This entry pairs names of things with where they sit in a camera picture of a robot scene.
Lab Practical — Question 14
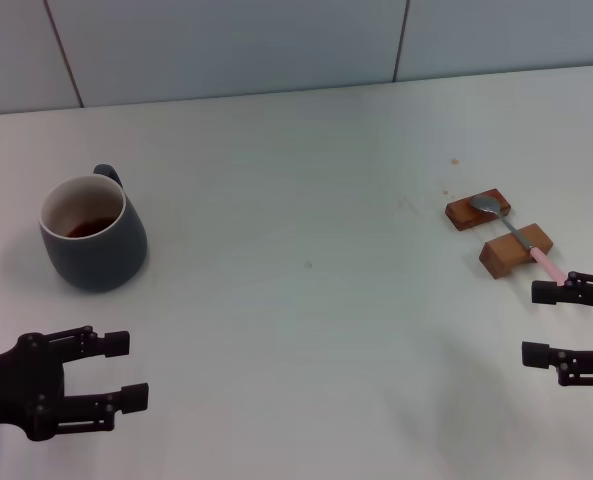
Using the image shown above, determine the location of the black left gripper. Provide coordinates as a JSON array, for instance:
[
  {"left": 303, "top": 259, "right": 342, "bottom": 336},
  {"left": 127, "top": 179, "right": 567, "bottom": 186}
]
[{"left": 0, "top": 325, "right": 150, "bottom": 442}]

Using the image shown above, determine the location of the dark grey ceramic cup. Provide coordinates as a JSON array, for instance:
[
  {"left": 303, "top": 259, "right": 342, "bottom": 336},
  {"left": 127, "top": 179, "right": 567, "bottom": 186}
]
[{"left": 38, "top": 163, "right": 149, "bottom": 294}]

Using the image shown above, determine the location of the metal spoon with pink handle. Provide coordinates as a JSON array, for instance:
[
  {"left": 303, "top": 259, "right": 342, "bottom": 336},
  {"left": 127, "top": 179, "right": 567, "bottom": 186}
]
[{"left": 469, "top": 194, "right": 567, "bottom": 288}]

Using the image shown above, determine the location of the tall brown wooden rest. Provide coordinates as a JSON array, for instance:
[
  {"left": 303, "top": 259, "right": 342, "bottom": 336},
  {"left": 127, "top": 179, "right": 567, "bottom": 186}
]
[{"left": 478, "top": 223, "right": 554, "bottom": 279}]

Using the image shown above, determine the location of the flat brown wooden rest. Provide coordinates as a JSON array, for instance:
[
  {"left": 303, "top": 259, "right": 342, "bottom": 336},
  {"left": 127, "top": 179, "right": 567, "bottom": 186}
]
[{"left": 444, "top": 187, "right": 513, "bottom": 232}]

